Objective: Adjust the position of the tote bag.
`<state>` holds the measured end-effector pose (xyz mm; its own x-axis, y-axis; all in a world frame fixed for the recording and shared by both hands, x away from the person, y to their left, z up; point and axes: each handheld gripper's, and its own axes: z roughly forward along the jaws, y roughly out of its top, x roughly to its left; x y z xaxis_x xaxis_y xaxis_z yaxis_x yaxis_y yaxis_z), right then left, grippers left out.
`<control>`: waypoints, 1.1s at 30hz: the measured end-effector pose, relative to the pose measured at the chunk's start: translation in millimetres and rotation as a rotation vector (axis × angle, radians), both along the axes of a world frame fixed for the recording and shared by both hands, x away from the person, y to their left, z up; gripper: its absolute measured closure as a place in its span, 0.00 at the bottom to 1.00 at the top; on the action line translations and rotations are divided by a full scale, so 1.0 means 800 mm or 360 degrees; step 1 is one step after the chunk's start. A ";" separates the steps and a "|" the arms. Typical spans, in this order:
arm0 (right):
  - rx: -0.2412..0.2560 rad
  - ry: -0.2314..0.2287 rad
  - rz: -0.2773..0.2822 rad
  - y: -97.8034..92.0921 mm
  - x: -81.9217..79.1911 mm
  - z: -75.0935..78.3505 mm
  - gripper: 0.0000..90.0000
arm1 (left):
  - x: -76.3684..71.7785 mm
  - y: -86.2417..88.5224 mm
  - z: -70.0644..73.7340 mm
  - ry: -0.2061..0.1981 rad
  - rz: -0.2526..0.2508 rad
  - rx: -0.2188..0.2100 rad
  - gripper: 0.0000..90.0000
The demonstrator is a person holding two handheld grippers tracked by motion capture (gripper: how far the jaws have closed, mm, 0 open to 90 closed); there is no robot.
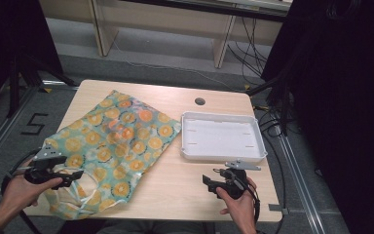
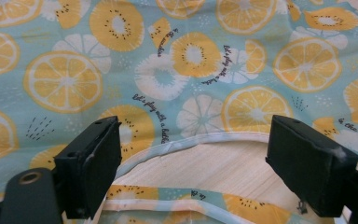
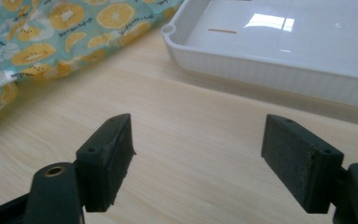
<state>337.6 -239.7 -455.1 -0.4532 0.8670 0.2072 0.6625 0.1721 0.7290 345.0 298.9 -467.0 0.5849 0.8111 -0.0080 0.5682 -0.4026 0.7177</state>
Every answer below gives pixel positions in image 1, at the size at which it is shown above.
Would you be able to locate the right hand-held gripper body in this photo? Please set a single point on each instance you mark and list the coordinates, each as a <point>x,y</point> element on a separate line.
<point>235,183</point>

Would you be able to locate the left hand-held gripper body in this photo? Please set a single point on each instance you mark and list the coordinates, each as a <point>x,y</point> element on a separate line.
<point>45,174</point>

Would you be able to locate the white plastic tray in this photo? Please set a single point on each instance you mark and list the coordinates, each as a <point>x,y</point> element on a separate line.
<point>220,138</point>

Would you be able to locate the orange print fabric bag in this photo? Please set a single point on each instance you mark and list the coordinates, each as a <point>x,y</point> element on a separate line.
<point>120,139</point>

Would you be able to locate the person's right hand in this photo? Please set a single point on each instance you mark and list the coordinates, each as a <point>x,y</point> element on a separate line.
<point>243,209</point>

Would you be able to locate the person's left hand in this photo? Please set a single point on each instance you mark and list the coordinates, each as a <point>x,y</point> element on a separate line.
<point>22,193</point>

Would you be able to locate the black metal stand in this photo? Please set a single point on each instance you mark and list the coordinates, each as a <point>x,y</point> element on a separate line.
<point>284,107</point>

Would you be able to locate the black tripod stand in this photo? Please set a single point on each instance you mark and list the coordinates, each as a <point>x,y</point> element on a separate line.
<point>14,84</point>

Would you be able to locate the black curtain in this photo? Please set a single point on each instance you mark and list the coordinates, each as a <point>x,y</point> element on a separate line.
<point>344,97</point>
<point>9,39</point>

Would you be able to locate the light wooden desk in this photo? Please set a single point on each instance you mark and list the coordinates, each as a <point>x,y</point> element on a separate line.
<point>162,19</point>

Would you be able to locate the aluminium floor rail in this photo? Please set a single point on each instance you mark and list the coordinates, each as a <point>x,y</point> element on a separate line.
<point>300,182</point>
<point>3,130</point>

